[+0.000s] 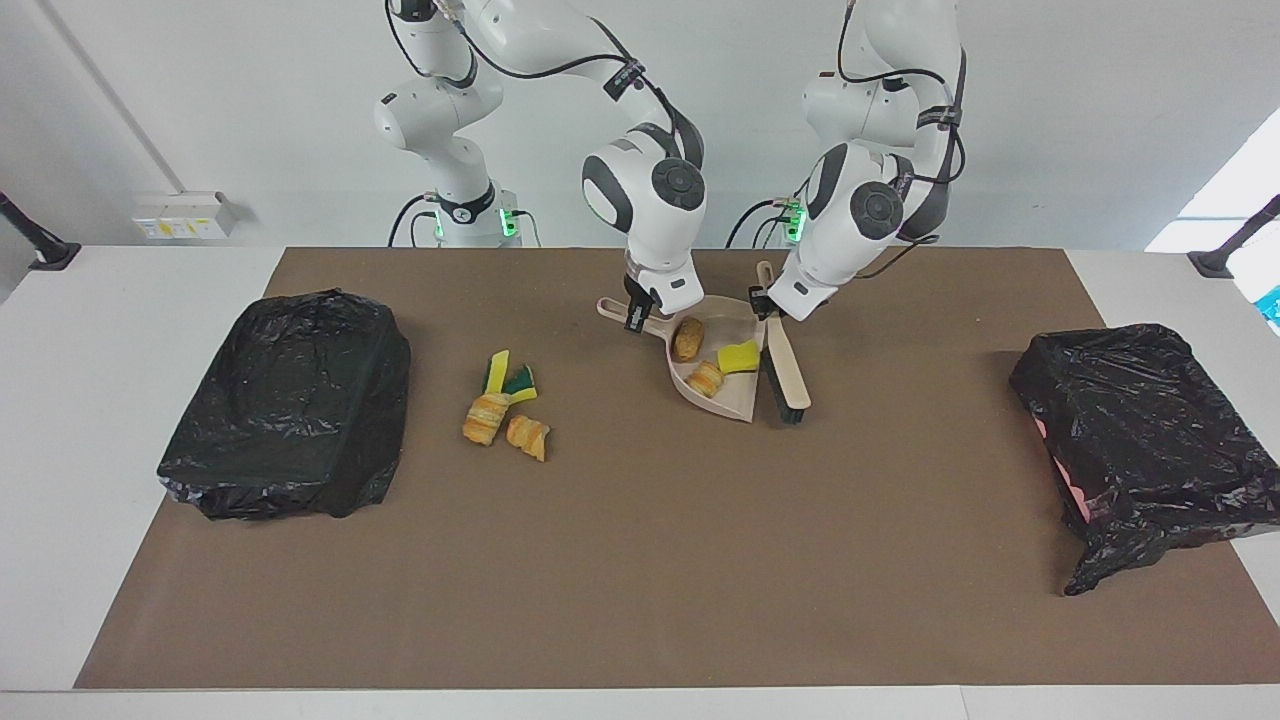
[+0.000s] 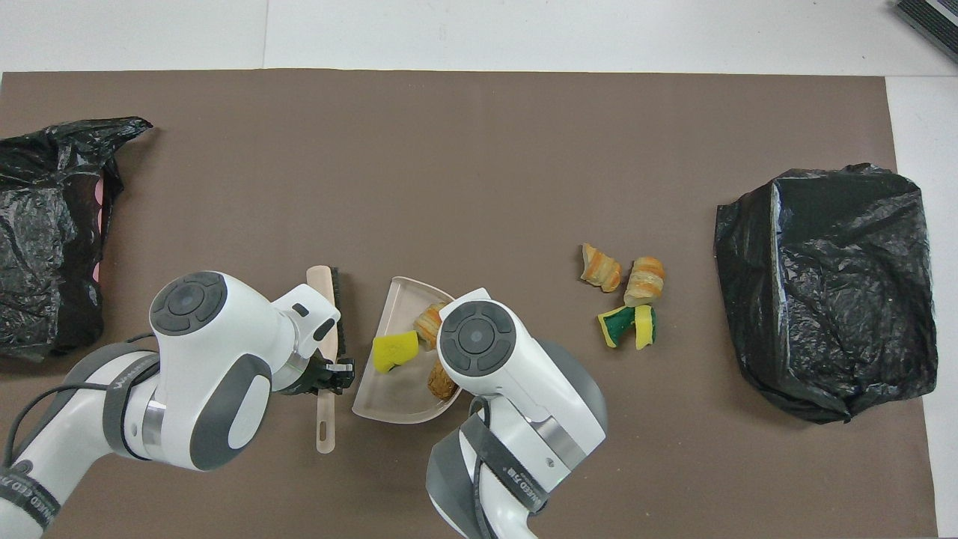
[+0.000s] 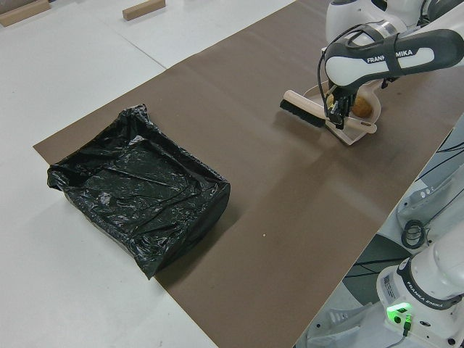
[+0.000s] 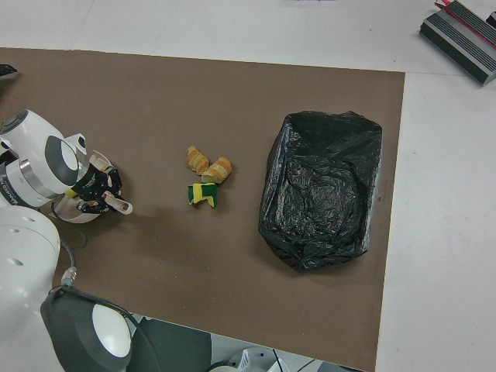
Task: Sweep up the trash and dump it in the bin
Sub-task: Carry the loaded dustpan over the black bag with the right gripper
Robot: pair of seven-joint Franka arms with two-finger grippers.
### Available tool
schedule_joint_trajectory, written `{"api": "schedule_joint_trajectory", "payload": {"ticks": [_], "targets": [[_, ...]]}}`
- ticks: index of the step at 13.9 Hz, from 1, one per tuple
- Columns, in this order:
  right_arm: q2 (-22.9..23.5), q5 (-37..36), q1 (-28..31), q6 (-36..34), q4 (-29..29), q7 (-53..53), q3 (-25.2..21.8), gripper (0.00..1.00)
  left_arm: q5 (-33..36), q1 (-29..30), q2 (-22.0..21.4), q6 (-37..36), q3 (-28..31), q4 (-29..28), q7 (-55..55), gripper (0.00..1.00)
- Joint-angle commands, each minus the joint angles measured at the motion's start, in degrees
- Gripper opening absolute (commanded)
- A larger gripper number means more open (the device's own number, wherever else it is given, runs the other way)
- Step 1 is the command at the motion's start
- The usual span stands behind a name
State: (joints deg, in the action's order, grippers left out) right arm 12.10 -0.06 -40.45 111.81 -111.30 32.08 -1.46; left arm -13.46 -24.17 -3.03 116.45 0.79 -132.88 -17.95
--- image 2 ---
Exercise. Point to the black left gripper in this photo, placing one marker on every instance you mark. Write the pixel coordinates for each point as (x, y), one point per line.
(307, 378)

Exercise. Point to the beige brush black bristles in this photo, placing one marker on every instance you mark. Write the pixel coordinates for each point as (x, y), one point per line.
(326, 419)

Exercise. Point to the yellow wavy sponge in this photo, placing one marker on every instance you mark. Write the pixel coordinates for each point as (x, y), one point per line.
(395, 352)

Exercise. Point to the beige plastic dustpan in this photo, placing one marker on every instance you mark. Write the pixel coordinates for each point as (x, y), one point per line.
(397, 397)

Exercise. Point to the brown oval bread roll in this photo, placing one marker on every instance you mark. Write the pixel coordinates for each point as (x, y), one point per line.
(440, 383)

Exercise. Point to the golden toy croissant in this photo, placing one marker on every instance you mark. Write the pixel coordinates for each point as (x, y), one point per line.
(428, 323)

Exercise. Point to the yellow green scouring sponge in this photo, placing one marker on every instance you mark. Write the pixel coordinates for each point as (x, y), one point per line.
(644, 327)
(614, 327)

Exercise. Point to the striped toy croissant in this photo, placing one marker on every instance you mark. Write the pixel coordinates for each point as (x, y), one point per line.
(600, 267)
(645, 281)

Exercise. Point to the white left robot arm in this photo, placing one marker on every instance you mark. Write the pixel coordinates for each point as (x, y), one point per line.
(202, 359)

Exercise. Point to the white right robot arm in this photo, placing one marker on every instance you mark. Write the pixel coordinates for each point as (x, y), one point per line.
(516, 389)

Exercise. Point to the left black trash bag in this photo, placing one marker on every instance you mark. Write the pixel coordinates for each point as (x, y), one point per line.
(45, 224)

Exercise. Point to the bin with black bag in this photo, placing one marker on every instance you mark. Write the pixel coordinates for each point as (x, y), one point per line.
(831, 299)

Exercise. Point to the brown table mat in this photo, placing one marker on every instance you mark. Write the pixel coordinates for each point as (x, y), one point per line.
(479, 150)

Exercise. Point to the dark grey ribbed device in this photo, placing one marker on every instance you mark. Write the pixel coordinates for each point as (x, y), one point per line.
(932, 22)

